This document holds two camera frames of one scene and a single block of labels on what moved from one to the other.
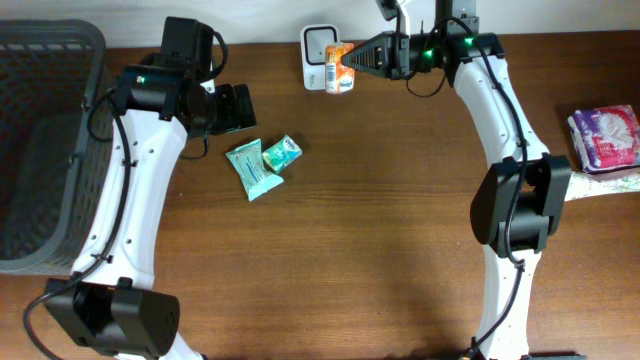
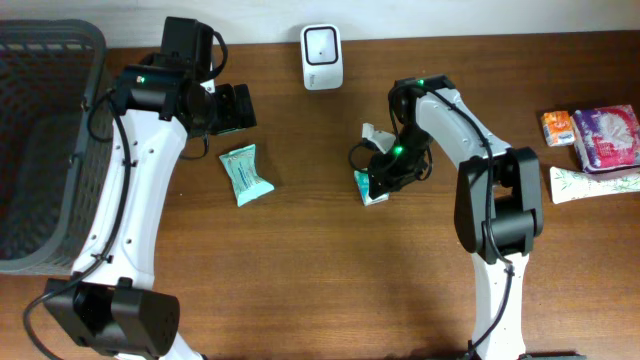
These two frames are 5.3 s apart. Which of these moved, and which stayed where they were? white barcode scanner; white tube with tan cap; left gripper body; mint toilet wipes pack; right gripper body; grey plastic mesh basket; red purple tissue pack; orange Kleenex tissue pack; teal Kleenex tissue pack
Moved: teal Kleenex tissue pack; mint toilet wipes pack; orange Kleenex tissue pack; right gripper body
Stayed: left gripper body; red purple tissue pack; white tube with tan cap; grey plastic mesh basket; white barcode scanner
